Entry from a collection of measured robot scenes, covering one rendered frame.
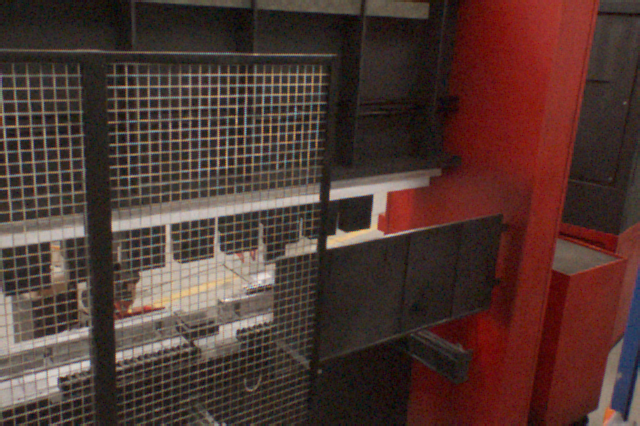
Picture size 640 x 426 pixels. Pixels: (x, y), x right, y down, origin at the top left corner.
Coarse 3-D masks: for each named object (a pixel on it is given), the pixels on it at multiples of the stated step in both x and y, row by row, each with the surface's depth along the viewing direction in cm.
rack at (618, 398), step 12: (636, 276) 117; (636, 288) 117; (636, 300) 118; (636, 312) 118; (636, 324) 118; (624, 336) 120; (636, 336) 119; (624, 348) 121; (636, 348) 119; (624, 360) 121; (636, 360) 125; (624, 372) 121; (636, 372) 125; (624, 384) 122; (612, 396) 124; (624, 396) 122; (612, 408) 124; (624, 408) 123; (624, 420) 129
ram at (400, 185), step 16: (336, 192) 283; (352, 192) 288; (368, 192) 294; (224, 208) 251; (240, 208) 256; (256, 208) 260; (112, 224) 226; (128, 224) 230; (144, 224) 233; (0, 240) 206; (16, 240) 209; (32, 240) 212
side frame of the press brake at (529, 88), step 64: (512, 0) 267; (576, 0) 255; (512, 64) 270; (576, 64) 266; (448, 128) 302; (512, 128) 274; (576, 128) 278; (448, 192) 307; (512, 192) 278; (512, 256) 282; (512, 320) 288; (448, 384) 323; (512, 384) 302
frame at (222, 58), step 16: (176, 64) 148; (192, 64) 150; (208, 64) 152; (224, 64) 155; (240, 64) 157; (256, 64) 160; (272, 64) 162; (288, 64) 165; (304, 64) 168; (320, 64) 171; (336, 64) 174; (336, 80) 175; (336, 96) 177; (320, 176) 183; (320, 208) 185; (320, 224) 186; (320, 240) 187; (320, 256) 189; (320, 272) 190; (320, 288) 192; (320, 304) 194; (320, 320) 195; (320, 336) 197
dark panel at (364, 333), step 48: (384, 240) 239; (432, 240) 256; (480, 240) 274; (288, 288) 219; (336, 288) 232; (384, 288) 247; (432, 288) 264; (480, 288) 283; (288, 336) 224; (336, 336) 238; (384, 336) 254
